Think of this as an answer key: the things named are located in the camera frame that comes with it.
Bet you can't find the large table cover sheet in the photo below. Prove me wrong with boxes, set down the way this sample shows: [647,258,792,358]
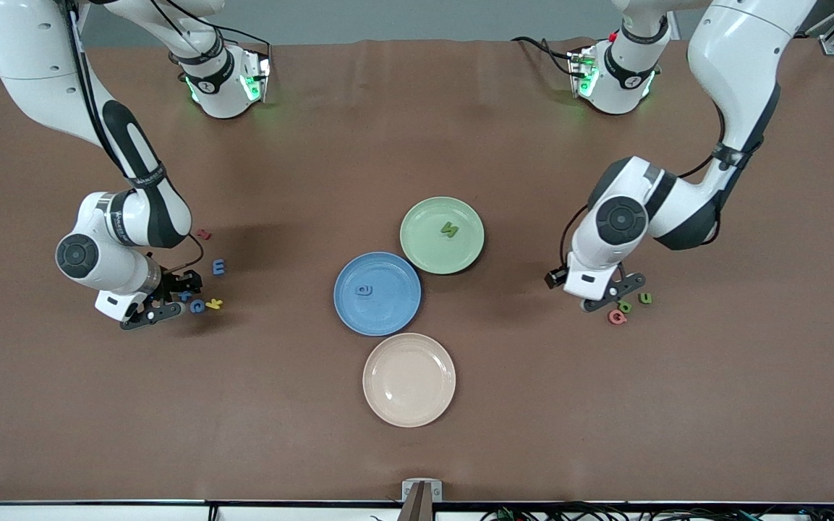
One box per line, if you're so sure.
[0,38,834,504]

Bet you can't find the green plate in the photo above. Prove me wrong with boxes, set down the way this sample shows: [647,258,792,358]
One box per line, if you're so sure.
[399,196,486,276]

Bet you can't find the beige plate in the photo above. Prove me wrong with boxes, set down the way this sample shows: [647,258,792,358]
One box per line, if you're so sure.
[362,332,457,428]

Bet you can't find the blue plate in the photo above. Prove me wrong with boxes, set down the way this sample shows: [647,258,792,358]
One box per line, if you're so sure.
[333,251,422,337]

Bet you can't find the black cable bundle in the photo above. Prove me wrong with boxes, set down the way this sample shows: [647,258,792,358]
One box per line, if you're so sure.
[480,499,834,521]

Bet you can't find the black arm base cable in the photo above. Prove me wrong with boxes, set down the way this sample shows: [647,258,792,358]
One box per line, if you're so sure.
[210,24,273,57]
[511,35,576,79]

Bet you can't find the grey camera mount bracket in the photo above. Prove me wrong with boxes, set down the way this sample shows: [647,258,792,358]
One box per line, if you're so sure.
[401,478,443,521]

